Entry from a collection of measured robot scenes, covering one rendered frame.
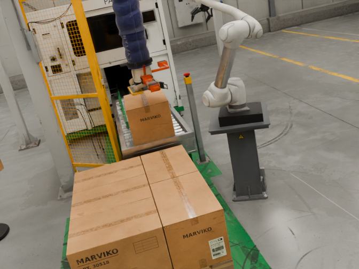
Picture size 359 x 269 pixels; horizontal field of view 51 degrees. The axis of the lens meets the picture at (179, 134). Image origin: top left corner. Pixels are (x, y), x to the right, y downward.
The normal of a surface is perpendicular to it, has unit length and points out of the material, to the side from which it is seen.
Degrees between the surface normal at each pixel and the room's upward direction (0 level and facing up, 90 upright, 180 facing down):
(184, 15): 90
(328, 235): 0
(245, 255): 0
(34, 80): 90
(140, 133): 90
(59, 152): 90
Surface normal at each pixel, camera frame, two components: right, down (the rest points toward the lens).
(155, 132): 0.17, 0.33
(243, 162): -0.15, 0.38
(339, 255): -0.19, -0.91
